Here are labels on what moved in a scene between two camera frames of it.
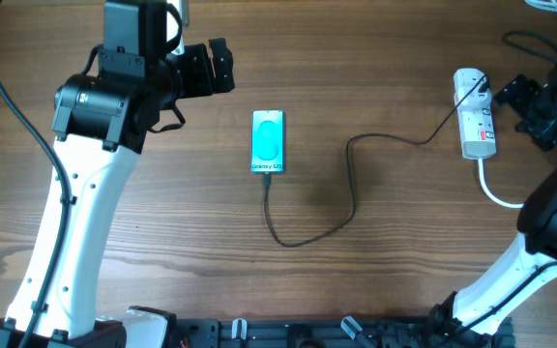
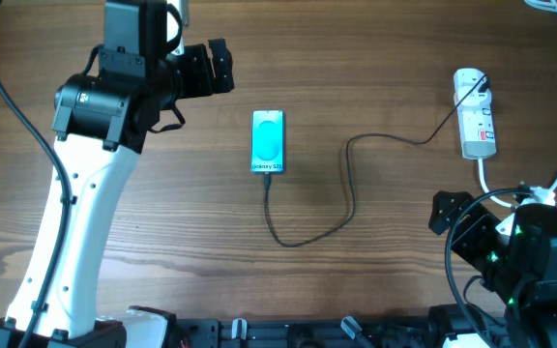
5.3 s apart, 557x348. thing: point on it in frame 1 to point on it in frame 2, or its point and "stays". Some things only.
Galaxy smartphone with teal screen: x=267 y=141 stays
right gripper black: x=546 y=134 to x=481 y=218
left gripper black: x=201 y=81 stays
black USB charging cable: x=348 y=144 stays
